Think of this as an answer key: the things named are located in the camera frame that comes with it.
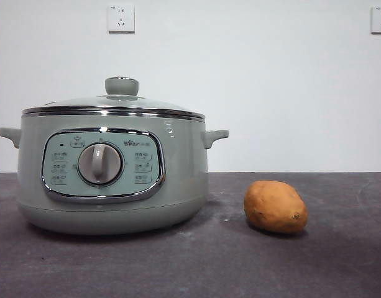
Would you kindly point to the glass lid with green knob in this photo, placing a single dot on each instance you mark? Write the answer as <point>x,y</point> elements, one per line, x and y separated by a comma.
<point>122,85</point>

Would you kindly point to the brown potato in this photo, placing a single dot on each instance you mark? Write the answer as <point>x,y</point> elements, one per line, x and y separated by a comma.
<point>275,206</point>

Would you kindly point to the pale green electric cooking pot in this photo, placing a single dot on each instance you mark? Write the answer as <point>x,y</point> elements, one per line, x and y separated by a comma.
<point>177,174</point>

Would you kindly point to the white wall socket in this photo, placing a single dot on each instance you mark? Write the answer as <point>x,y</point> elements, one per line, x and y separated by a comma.
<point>380,20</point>
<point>121,18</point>

